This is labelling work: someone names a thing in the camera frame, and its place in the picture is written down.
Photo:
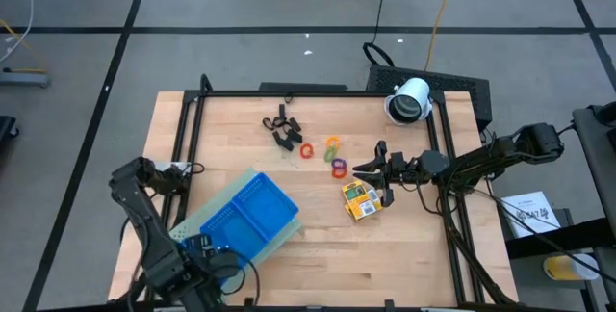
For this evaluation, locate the black aluminium table frame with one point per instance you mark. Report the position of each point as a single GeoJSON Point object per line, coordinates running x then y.
{"type": "Point", "coordinates": [313, 94]}

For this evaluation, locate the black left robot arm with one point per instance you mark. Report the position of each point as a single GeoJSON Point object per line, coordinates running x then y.
{"type": "Point", "coordinates": [144, 225]}

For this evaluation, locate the black perforated computer case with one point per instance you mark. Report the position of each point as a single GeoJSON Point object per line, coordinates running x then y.
{"type": "Point", "coordinates": [457, 90]}

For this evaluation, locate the grey table foot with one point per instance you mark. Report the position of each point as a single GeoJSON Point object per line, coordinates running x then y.
{"type": "Point", "coordinates": [24, 79]}

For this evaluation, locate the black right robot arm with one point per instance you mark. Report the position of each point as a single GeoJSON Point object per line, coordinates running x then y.
{"type": "Point", "coordinates": [481, 158]}

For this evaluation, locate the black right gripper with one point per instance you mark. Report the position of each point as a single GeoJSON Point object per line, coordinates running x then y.
{"type": "Point", "coordinates": [404, 170]}

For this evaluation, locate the purple coil wristband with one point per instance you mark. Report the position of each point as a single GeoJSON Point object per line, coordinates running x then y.
{"type": "Point", "coordinates": [333, 163]}

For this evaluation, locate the white paper manual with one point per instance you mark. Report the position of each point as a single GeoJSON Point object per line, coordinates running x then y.
{"type": "Point", "coordinates": [529, 213]}

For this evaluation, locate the yellow white roll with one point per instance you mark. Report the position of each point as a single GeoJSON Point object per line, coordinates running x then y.
{"type": "Point", "coordinates": [570, 267]}

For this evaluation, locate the yellow green crayon box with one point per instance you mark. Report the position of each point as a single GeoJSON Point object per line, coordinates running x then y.
{"type": "Point", "coordinates": [354, 192]}

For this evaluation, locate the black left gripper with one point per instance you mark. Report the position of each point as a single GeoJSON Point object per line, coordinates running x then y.
{"type": "Point", "coordinates": [219, 266]}

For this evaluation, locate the black flat bar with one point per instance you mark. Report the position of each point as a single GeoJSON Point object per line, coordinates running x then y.
{"type": "Point", "coordinates": [303, 86]}

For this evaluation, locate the yellow coil wristband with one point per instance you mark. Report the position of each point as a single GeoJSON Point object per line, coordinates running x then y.
{"type": "Point", "coordinates": [327, 142]}

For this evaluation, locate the orange coil wristband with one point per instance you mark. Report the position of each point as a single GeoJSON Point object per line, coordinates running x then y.
{"type": "Point", "coordinates": [301, 150]}
{"type": "Point", "coordinates": [339, 177]}

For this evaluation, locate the yellow snack box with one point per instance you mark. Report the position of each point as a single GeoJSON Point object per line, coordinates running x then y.
{"type": "Point", "coordinates": [369, 208]}

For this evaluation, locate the black side cart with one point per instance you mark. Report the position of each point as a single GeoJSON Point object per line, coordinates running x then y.
{"type": "Point", "coordinates": [594, 158]}

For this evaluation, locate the blue plastic slotted basket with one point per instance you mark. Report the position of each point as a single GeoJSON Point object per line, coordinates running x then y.
{"type": "Point", "coordinates": [250, 215]}

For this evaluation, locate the green coil wristband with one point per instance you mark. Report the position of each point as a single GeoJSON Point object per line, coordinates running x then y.
{"type": "Point", "coordinates": [326, 155]}

